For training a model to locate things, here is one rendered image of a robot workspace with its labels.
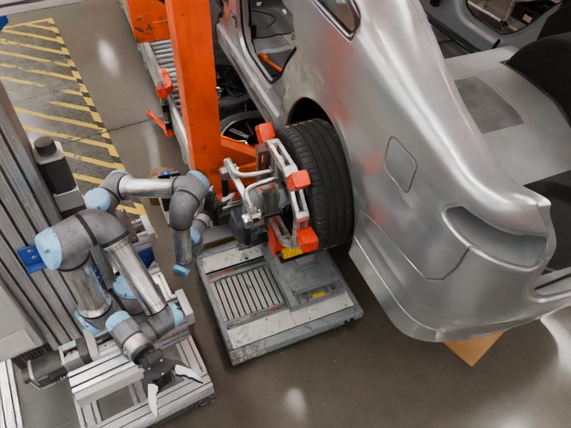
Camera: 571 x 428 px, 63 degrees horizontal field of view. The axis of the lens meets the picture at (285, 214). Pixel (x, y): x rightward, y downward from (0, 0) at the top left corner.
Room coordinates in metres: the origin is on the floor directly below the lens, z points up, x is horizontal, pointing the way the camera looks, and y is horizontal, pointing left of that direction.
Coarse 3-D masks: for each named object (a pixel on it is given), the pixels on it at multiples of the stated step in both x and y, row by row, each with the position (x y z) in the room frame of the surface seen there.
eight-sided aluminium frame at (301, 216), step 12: (264, 144) 1.75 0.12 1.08; (276, 144) 1.72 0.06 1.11; (264, 156) 1.87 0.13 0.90; (276, 156) 1.62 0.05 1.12; (288, 156) 1.63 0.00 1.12; (264, 168) 1.87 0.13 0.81; (288, 168) 1.55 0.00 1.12; (288, 192) 1.48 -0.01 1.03; (300, 192) 1.48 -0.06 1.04; (300, 204) 1.46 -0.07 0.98; (276, 216) 1.70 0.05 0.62; (300, 216) 1.40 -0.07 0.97; (276, 228) 1.61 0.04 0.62; (288, 240) 1.45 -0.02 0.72
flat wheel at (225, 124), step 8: (240, 112) 2.79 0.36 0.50; (248, 112) 2.79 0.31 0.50; (256, 112) 2.80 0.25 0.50; (224, 120) 2.69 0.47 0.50; (232, 120) 2.69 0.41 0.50; (240, 120) 2.70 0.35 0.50; (248, 120) 2.73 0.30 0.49; (256, 120) 2.74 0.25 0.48; (224, 128) 2.59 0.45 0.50; (232, 128) 2.62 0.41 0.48; (240, 128) 2.70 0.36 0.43; (248, 128) 2.64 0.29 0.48; (232, 136) 2.65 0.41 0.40; (240, 136) 2.55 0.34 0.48; (248, 136) 2.55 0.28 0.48; (256, 136) 2.57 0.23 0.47; (248, 144) 2.46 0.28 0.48
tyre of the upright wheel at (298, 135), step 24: (312, 120) 1.90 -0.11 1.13; (288, 144) 1.70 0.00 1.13; (312, 144) 1.65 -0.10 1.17; (336, 144) 1.67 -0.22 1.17; (312, 168) 1.53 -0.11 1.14; (336, 168) 1.56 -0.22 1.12; (312, 192) 1.46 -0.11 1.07; (336, 192) 1.48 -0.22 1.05; (312, 216) 1.43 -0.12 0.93; (336, 216) 1.43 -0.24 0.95; (336, 240) 1.42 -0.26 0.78
